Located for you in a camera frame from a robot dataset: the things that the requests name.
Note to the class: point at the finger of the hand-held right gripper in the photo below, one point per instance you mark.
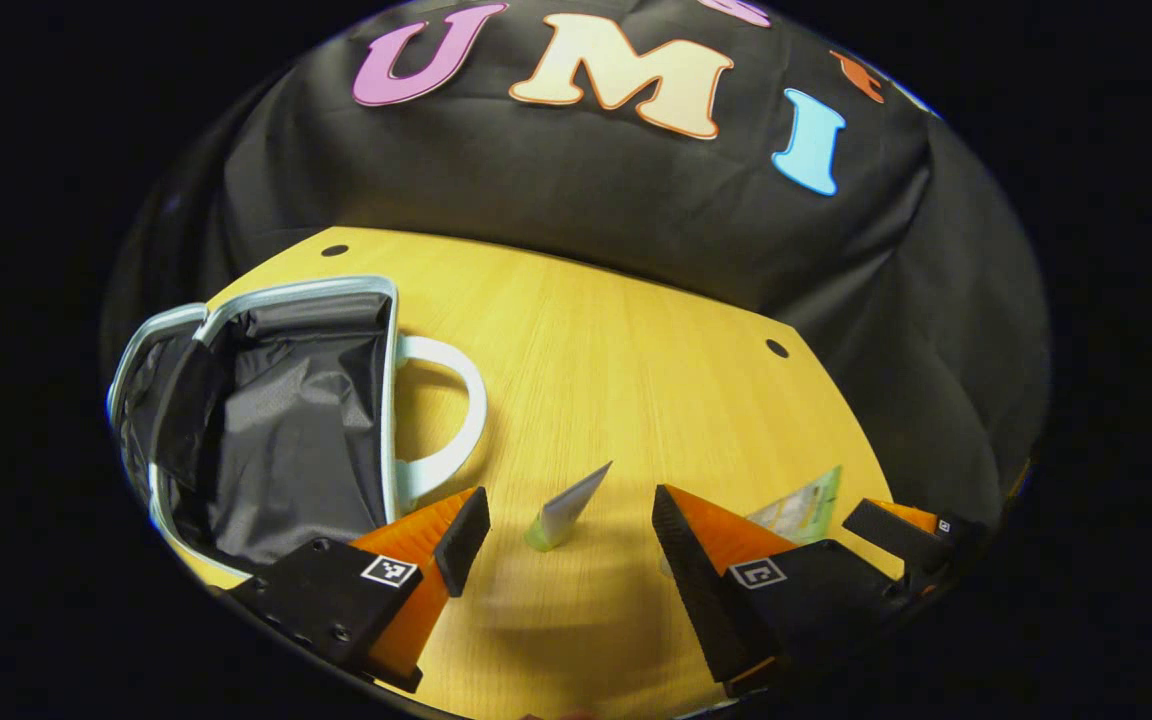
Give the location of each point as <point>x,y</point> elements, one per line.
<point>886,530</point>

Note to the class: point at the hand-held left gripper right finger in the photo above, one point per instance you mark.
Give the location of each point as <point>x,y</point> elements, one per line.
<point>691,585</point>

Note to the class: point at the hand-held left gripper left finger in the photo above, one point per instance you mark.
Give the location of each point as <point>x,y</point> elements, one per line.
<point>464,540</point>

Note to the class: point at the light blue suitcase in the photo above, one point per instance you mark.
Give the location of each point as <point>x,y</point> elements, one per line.
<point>296,430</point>

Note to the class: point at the green printed tube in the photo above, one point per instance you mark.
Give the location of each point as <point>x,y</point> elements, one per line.
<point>806,505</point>

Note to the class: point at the silver tube green cap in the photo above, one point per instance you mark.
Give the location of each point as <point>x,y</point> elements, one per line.
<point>566,510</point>

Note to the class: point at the black backdrop cloth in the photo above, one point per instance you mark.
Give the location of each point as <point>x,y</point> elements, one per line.
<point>576,190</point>

